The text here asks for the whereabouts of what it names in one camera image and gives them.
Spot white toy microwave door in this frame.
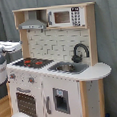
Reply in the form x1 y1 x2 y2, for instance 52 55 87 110
47 7 86 28

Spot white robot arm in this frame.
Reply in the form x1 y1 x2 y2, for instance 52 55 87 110
0 41 29 117

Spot wooden toy kitchen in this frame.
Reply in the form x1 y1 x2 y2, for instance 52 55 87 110
7 2 111 117

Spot grey metal sink basin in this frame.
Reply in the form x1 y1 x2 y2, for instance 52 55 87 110
48 61 88 75

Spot black toy faucet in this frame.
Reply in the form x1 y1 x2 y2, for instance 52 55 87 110
72 43 89 63

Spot black stovetop red burners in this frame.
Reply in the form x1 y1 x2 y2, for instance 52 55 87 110
16 57 52 69

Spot right red oven knob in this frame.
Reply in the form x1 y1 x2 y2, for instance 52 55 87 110
28 77 35 83

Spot grey ice dispenser panel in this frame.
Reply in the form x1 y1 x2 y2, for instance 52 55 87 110
53 88 70 114

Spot grey range hood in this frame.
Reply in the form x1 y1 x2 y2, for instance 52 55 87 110
17 9 48 32

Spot oven door with window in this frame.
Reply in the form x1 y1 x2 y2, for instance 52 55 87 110
16 87 38 117

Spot grey cupboard door handle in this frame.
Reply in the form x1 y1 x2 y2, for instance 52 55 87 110
46 96 51 114

